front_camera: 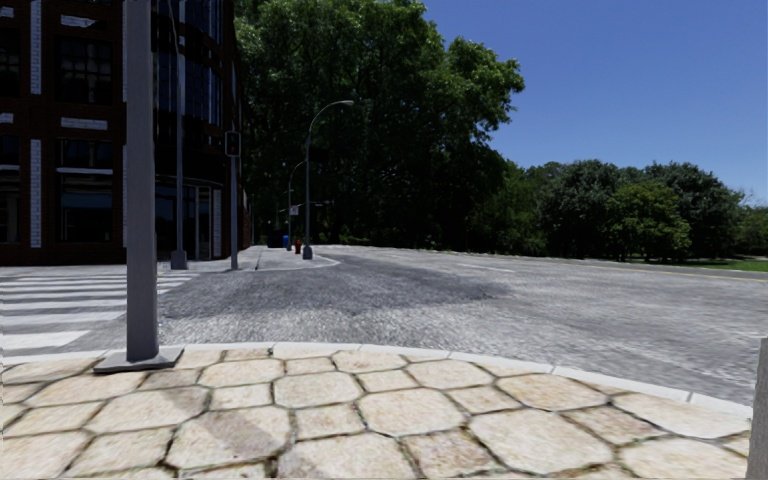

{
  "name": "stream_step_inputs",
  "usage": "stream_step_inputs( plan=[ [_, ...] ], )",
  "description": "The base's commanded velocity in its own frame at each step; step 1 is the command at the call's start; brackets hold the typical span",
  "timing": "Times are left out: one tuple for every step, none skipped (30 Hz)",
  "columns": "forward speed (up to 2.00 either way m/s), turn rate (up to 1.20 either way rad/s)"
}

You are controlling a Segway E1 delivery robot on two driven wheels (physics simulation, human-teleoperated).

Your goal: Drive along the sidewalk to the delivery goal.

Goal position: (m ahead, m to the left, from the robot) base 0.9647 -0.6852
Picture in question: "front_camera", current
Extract traffic light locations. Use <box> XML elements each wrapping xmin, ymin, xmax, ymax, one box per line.
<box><xmin>224</xmin><ymin>130</ymin><xmax>242</xmax><ymax>271</ymax></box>

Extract trees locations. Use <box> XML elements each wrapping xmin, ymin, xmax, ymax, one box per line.
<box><xmin>234</xmin><ymin>0</ymin><xmax>768</xmax><ymax>261</ymax></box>

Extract grey street lamp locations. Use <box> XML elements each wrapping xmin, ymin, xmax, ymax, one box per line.
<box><xmin>301</xmin><ymin>99</ymin><xmax>356</xmax><ymax>261</ymax></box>
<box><xmin>285</xmin><ymin>159</ymin><xmax>333</xmax><ymax>252</ymax></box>

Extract grey pole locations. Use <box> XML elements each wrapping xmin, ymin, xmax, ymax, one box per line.
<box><xmin>167</xmin><ymin>0</ymin><xmax>189</xmax><ymax>271</ymax></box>
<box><xmin>745</xmin><ymin>337</ymin><xmax>768</xmax><ymax>480</ymax></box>
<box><xmin>92</xmin><ymin>0</ymin><xmax>185</xmax><ymax>376</ymax></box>

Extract red brick building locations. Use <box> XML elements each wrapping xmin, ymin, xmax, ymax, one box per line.
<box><xmin>0</xmin><ymin>0</ymin><xmax>253</xmax><ymax>267</ymax></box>

